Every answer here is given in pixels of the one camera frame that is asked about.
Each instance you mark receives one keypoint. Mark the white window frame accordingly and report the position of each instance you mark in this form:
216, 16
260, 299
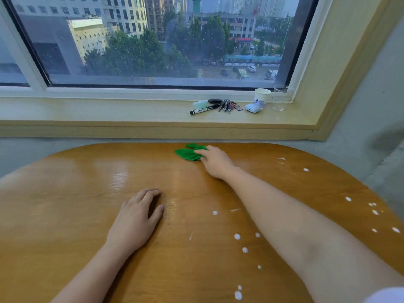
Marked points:
176, 92

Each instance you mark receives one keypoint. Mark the scattered white liquid drops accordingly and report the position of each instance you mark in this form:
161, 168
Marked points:
237, 236

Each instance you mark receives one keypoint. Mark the person's left forearm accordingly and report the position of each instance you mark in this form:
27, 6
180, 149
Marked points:
94, 277

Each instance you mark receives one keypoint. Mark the person's left hand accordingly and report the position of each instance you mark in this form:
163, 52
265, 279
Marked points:
131, 225

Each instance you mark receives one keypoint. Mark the black oval key fob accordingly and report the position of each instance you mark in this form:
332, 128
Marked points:
215, 101

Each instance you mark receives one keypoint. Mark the green cleaning cloth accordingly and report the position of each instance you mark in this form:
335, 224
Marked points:
186, 154

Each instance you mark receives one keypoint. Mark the person's right forearm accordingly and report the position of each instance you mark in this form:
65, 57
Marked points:
290, 230

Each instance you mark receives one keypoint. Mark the clear plastic cup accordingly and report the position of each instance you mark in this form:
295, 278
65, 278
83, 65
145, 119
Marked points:
280, 99

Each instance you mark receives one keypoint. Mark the black marker pen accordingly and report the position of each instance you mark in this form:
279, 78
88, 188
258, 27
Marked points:
203, 109

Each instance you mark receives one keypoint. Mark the white shirt sleeve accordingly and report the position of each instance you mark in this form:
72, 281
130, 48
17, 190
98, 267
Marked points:
386, 295

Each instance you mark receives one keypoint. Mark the red key tag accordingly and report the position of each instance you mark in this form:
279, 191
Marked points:
238, 107

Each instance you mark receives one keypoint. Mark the white printed paper cup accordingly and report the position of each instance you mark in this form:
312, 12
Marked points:
262, 97

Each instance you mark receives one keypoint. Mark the bunch of metal keys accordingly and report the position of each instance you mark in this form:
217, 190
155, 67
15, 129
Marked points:
226, 105

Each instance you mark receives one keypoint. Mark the person's right fingers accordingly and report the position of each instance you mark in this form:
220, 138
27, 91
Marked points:
205, 151

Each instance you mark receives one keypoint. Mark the white earbuds case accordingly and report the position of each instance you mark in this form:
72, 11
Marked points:
252, 108

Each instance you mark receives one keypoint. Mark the person's right hand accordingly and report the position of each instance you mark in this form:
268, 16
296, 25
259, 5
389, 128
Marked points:
217, 164

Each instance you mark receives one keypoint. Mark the white and green eraser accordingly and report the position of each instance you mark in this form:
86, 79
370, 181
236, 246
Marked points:
200, 104

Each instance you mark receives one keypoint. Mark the person's left thumb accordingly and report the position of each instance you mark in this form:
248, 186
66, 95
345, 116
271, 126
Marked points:
157, 214

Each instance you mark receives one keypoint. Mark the pale wooden windowsill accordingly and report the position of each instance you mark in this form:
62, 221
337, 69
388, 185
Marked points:
126, 119

